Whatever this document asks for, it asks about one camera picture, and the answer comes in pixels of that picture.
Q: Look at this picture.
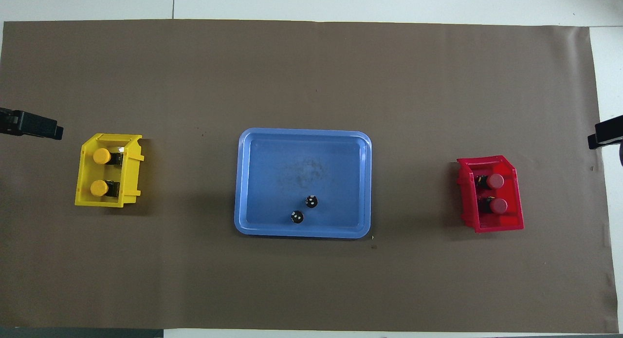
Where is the red plastic parts bin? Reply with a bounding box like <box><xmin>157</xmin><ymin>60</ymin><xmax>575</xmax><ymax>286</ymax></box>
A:
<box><xmin>456</xmin><ymin>155</ymin><xmax>525</xmax><ymax>234</ymax></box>

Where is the brown paper table mat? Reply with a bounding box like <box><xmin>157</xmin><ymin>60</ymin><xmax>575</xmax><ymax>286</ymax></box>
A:
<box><xmin>0</xmin><ymin>19</ymin><xmax>619</xmax><ymax>334</ymax></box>

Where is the blue plastic tray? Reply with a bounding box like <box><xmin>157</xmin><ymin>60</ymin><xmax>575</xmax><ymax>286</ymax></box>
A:
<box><xmin>234</xmin><ymin>128</ymin><xmax>372</xmax><ymax>239</ymax></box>

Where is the red push button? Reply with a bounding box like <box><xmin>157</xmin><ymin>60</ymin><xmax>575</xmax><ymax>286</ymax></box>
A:
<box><xmin>478</xmin><ymin>197</ymin><xmax>508</xmax><ymax>215</ymax></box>
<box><xmin>476</xmin><ymin>173</ymin><xmax>505</xmax><ymax>190</ymax></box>

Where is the yellow plastic parts bin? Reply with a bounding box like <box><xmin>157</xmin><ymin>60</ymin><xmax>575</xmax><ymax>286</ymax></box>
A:
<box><xmin>74</xmin><ymin>133</ymin><xmax>146</xmax><ymax>208</ymax></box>

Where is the yellow push button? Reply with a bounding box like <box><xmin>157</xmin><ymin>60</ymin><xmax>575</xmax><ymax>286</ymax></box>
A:
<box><xmin>92</xmin><ymin>147</ymin><xmax>124</xmax><ymax>166</ymax></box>
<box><xmin>90</xmin><ymin>179</ymin><xmax>120</xmax><ymax>198</ymax></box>

